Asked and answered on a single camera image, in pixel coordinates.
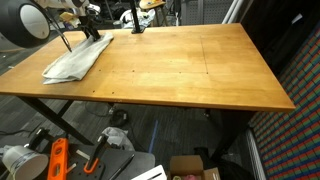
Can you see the small open cardboard box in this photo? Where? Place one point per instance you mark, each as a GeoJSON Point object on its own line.
{"type": "Point", "coordinates": [186, 166]}

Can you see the black camera stand pole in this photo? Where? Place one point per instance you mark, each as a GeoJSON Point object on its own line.
{"type": "Point", "coordinates": [134, 16]}

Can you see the black pen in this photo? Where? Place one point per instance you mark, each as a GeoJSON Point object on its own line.
{"type": "Point", "coordinates": [122, 166]}

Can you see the crumpled white cloth pile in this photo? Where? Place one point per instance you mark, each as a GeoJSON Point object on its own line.
{"type": "Point", "coordinates": [127, 18]}

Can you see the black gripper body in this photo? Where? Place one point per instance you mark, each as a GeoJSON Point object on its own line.
{"type": "Point", "coordinates": [86, 21]}

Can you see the white cloth towel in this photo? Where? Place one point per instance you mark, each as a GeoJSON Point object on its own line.
{"type": "Point", "coordinates": [76, 60]}

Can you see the grey pegboard panel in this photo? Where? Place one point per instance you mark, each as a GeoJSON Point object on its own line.
{"type": "Point", "coordinates": [206, 10]}

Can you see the orange spirit level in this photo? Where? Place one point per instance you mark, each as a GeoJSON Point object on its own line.
{"type": "Point", "coordinates": [57, 160]}

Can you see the white pipe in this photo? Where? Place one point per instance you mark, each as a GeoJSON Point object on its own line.
{"type": "Point", "coordinates": [229, 10]}
{"type": "Point", "coordinates": [237, 8]}

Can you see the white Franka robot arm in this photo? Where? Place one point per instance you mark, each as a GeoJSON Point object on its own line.
{"type": "Point", "coordinates": [23, 21]}

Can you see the crumpled white rag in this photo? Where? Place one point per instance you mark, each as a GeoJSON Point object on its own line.
{"type": "Point", "coordinates": [118, 138]}

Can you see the black table leg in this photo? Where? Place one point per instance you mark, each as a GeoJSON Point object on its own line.
{"type": "Point", "coordinates": [53, 116]}
{"type": "Point", "coordinates": [233, 130]}

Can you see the orange black bar clamp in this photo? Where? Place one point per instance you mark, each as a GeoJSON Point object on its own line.
{"type": "Point", "coordinates": [95, 155]}

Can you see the round wooden stool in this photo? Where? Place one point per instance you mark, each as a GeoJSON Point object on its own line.
{"type": "Point", "coordinates": [151, 4]}

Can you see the white flat box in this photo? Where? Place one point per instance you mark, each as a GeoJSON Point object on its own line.
{"type": "Point", "coordinates": [150, 173]}

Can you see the silver ribbed rail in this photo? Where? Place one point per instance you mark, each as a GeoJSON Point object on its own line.
{"type": "Point", "coordinates": [256, 156]}

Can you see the black perforated board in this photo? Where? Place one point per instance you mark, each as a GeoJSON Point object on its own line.
{"type": "Point", "coordinates": [133, 161]}

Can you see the white paper bucket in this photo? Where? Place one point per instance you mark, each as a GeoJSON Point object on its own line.
{"type": "Point", "coordinates": [23, 161]}

